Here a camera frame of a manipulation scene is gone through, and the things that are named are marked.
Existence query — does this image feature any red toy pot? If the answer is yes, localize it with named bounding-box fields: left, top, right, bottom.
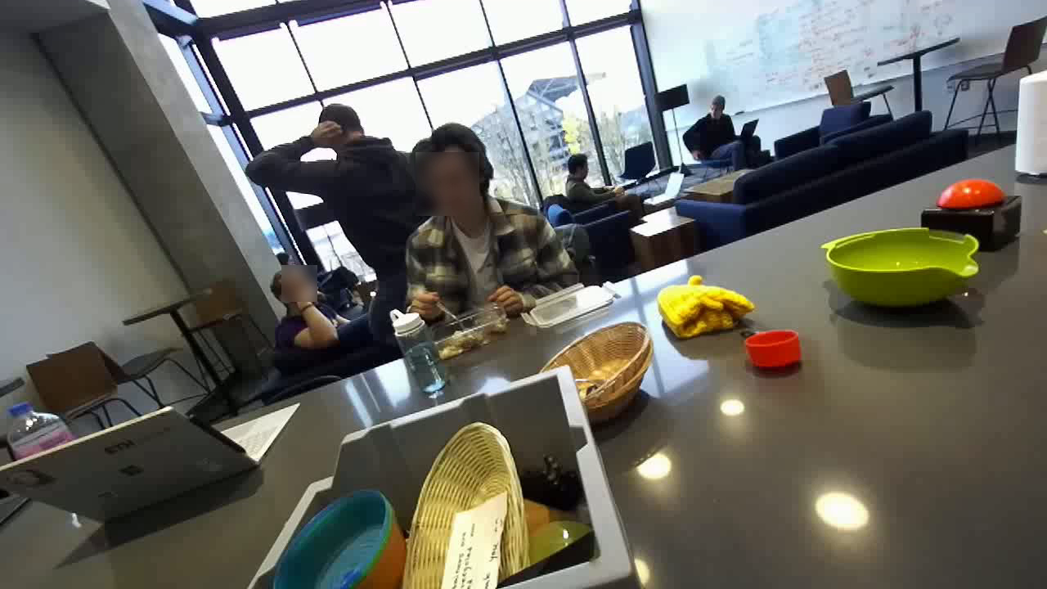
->
left=741, top=328, right=805, bottom=375

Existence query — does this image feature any green yellow toy vegetable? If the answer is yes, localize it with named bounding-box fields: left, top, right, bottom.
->
left=519, top=496, right=598, bottom=581

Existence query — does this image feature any teal and orange bowl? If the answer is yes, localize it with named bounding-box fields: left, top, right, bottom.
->
left=267, top=488, right=408, bottom=589

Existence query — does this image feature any green bowl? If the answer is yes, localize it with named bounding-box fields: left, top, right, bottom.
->
left=820, top=223, right=985, bottom=309

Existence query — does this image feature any clear plastic food container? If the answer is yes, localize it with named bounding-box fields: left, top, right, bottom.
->
left=519, top=280, right=621, bottom=333

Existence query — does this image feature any person in plaid shirt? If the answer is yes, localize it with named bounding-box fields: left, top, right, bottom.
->
left=401, top=121, right=583, bottom=320

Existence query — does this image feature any blue armchair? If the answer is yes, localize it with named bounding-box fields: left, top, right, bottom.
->
left=541, top=194, right=639, bottom=275

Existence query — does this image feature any brown oval wicker basket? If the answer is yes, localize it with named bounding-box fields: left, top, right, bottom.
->
left=541, top=318, right=656, bottom=429

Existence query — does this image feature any grey storage bin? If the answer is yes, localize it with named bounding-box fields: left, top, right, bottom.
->
left=247, top=363, right=639, bottom=589

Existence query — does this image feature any clear bottle with white cap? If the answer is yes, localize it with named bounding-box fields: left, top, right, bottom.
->
left=388, top=308, right=451, bottom=405

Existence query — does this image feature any seated person dark jacket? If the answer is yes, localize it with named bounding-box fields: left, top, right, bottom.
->
left=561, top=150, right=649, bottom=215

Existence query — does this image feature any wooden coffee table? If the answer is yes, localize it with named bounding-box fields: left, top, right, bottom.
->
left=628, top=207, right=700, bottom=272

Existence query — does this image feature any yellow crumpled cloth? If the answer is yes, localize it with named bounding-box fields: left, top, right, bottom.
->
left=655, top=272, right=759, bottom=343

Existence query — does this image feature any person in dark hoodie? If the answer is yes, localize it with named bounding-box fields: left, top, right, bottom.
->
left=243, top=100, right=420, bottom=296

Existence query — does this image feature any pale woven wicker plate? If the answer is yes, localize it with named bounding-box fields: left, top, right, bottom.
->
left=398, top=417, right=532, bottom=589

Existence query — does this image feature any seated person black top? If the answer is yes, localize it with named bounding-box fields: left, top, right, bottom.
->
left=680, top=95, right=754, bottom=171

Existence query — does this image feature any white paper label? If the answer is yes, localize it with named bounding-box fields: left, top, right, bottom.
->
left=439, top=492, right=514, bottom=589

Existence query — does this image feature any white sheet of paper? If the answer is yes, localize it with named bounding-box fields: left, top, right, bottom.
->
left=215, top=398, right=305, bottom=463

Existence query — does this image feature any brown wooden chair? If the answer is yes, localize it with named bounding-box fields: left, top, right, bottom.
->
left=188, top=278, right=276, bottom=374

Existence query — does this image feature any dark blue sofa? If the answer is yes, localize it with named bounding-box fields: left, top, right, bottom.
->
left=674, top=109, right=970, bottom=245

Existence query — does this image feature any small dark table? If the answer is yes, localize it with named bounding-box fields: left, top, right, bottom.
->
left=122, top=295, right=239, bottom=410

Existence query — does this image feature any tan office chair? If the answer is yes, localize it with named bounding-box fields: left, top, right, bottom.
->
left=823, top=70, right=861, bottom=109

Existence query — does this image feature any silver laptop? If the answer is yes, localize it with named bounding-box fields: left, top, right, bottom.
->
left=0, top=403, right=261, bottom=522

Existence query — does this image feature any orange dome button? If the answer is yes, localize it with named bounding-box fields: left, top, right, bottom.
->
left=934, top=175, right=1009, bottom=215

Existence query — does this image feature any black square block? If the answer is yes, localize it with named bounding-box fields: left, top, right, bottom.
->
left=918, top=194, right=1025, bottom=255

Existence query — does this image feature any brown cardboard box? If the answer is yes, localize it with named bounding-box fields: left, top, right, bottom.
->
left=22, top=339, right=128, bottom=417

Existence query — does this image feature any tall dark table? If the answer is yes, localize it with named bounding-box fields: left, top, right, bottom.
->
left=875, top=35, right=961, bottom=115

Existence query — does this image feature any plastic bottle with pink label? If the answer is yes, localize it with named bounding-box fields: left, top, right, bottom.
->
left=7, top=403, right=78, bottom=459

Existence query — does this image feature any bar stool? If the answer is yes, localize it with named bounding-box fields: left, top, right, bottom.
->
left=942, top=13, right=1047, bottom=142

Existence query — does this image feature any white paper towel roll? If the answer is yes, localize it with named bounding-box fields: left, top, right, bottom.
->
left=1010, top=70, right=1047, bottom=181

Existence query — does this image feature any black window frame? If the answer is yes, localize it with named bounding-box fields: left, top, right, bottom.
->
left=144, top=0, right=670, bottom=275

